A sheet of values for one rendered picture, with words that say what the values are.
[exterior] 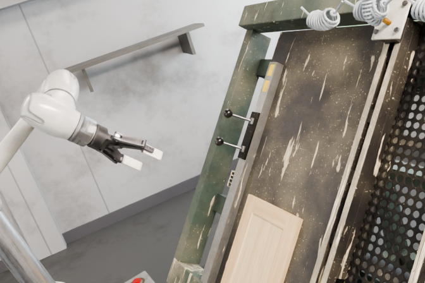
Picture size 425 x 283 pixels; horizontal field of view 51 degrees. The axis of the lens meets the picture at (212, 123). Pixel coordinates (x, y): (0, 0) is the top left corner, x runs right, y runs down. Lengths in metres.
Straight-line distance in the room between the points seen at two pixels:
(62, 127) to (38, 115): 0.07
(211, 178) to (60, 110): 0.91
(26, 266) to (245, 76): 1.19
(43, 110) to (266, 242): 0.89
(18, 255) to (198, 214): 0.75
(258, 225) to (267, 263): 0.15
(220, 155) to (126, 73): 2.61
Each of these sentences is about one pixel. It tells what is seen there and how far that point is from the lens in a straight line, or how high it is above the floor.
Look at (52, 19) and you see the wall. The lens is 4.46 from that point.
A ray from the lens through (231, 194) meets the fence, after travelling 1.85.
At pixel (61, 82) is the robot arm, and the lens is 1.45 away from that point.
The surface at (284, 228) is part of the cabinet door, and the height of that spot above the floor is 1.16.
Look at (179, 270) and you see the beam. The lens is 2.09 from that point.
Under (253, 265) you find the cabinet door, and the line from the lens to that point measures 1.71.
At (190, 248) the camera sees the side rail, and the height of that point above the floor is 0.94.
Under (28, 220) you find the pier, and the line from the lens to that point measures 4.73.
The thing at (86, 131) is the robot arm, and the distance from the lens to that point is 1.36.
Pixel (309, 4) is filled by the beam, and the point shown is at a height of 1.83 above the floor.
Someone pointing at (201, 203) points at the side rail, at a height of 1.11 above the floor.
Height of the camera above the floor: 2.02
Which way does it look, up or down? 17 degrees down
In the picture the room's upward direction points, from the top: 18 degrees counter-clockwise
